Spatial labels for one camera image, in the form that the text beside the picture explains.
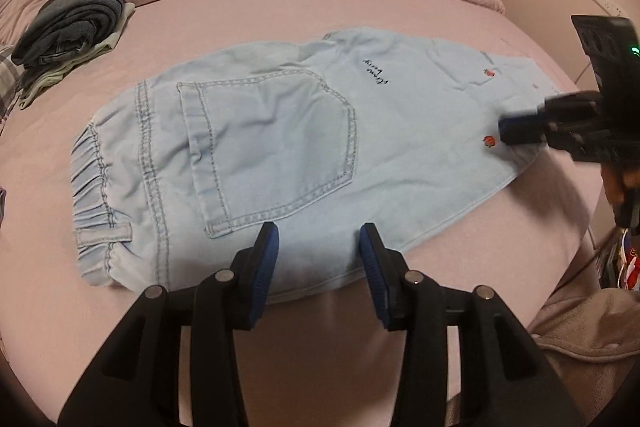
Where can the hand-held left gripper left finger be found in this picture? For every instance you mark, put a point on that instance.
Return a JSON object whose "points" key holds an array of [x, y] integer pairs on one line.
{"points": [[266, 257]]}

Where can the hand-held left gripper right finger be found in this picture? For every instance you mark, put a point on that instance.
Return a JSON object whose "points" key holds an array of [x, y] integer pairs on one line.
{"points": [[371, 257]]}

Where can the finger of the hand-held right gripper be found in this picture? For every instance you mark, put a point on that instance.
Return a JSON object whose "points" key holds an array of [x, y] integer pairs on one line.
{"points": [[570, 104], [522, 129]]}

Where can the light blue denim pants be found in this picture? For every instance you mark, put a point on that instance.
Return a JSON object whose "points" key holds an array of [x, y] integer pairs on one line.
{"points": [[280, 147]]}

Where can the person's right hand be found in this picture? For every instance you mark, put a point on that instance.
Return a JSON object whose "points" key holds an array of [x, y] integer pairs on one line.
{"points": [[615, 184]]}

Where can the colourful printed packets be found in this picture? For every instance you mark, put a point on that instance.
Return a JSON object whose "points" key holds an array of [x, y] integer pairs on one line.
{"points": [[625, 262]]}

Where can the brown fleece blanket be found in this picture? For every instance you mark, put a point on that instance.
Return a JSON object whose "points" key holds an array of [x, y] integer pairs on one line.
{"points": [[580, 332]]}

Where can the folded pale green garment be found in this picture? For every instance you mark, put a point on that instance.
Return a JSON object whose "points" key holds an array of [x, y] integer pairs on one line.
{"points": [[117, 29]]}

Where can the folded dark denim jeans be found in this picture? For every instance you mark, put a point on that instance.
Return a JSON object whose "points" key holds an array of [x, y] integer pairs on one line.
{"points": [[70, 22]]}

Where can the plaid cloth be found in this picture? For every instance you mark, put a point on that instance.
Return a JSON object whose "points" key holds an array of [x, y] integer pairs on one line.
{"points": [[9, 82]]}

